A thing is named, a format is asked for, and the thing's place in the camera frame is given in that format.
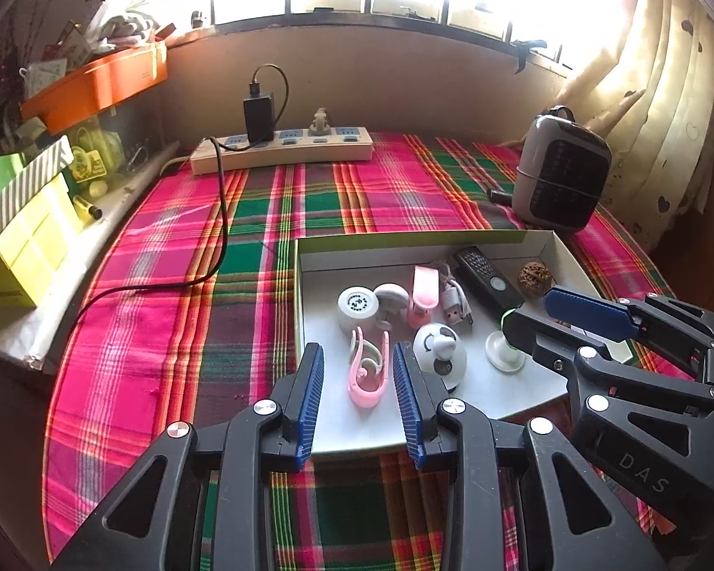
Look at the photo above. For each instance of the grey white striped box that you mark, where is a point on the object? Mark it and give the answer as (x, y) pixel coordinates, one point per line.
(18, 202)

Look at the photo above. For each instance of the pink green plaid tablecloth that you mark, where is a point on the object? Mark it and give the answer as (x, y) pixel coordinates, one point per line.
(184, 339)

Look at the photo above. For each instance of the black remote control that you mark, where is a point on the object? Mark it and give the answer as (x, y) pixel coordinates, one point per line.
(482, 276)

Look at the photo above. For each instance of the pink forked clip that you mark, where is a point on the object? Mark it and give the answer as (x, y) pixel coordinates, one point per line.
(366, 395)

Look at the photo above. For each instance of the black window latch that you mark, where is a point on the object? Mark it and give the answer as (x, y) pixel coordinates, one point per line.
(526, 50)

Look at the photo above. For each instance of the white side shelf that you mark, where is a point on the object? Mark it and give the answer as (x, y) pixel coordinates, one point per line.
(65, 315)

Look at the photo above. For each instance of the clear jar yellow label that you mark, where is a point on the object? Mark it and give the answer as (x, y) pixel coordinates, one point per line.
(92, 154)

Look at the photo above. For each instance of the beige power strip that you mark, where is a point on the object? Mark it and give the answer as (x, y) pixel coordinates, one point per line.
(309, 151)

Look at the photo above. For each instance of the orange tray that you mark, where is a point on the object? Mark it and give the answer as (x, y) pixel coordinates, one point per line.
(95, 89)

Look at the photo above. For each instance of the small yellow tube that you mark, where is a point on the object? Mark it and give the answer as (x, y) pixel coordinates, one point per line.
(88, 208)

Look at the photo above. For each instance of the green-topped white mushroom gadget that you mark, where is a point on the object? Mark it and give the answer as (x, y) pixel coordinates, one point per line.
(503, 354)

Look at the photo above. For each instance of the cream heart-print curtain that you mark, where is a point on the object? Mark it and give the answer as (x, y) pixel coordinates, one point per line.
(660, 101)

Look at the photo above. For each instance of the paper cards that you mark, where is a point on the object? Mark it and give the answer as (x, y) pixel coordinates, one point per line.
(56, 59)

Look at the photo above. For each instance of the white round panda gadget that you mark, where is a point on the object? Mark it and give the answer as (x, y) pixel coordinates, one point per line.
(446, 363)

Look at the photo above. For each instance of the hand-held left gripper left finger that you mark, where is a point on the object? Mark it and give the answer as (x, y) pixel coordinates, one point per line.
(309, 404)

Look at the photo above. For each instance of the black charger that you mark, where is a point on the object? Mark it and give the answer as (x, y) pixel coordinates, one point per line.
(257, 119)

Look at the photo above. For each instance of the yellow-green box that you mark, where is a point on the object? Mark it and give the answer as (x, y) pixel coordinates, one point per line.
(30, 250)

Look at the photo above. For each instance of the green white cardboard box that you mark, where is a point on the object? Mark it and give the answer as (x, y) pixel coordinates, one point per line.
(360, 428)

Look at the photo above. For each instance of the red flower branches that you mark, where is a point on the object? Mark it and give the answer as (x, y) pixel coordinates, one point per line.
(12, 41)

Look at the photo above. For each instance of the white plastic bag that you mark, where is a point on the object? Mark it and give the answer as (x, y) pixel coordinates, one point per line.
(125, 21)

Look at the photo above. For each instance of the small white mushroom-shaped gadget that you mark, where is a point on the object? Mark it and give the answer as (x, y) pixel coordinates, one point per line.
(392, 296)

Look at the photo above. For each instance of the white plug adapter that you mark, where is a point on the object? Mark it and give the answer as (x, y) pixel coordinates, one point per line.
(320, 124)

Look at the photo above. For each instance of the white round perforated disc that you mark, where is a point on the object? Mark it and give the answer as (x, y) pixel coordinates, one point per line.
(359, 303)

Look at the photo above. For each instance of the pink case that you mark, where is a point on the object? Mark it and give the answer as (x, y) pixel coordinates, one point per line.
(423, 288)

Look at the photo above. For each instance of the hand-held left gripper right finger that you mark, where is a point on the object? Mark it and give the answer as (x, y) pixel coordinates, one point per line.
(407, 404)

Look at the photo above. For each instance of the brown walnut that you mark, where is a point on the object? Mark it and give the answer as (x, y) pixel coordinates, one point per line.
(534, 276)

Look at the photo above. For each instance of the grey space heater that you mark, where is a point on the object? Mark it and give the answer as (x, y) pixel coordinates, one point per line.
(562, 172)

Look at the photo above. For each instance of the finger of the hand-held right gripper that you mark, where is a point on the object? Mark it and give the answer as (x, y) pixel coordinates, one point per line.
(535, 339)
(583, 309)

